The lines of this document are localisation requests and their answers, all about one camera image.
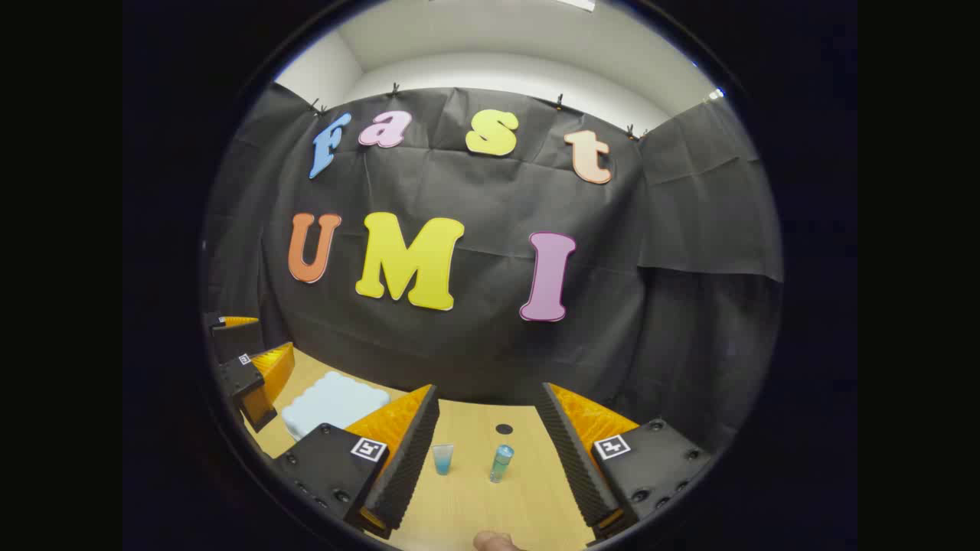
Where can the black backdrop cloth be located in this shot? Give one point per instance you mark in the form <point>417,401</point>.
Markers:
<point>490,352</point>

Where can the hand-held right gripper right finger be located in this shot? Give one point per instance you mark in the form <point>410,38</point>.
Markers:
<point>570,459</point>

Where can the white ceiling light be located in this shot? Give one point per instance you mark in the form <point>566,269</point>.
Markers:
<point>576,4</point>

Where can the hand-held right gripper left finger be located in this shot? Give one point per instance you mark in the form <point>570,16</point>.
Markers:
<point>406,467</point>

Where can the light blue suitcase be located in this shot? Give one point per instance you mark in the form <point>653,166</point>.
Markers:
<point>333,405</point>

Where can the blue-capped clear bottle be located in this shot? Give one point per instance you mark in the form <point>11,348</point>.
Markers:
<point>501,463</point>

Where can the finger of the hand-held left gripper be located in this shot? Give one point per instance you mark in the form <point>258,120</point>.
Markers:
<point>233,340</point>
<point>245,383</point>

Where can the blue squeeze tube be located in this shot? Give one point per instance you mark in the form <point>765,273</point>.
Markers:
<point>442,458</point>

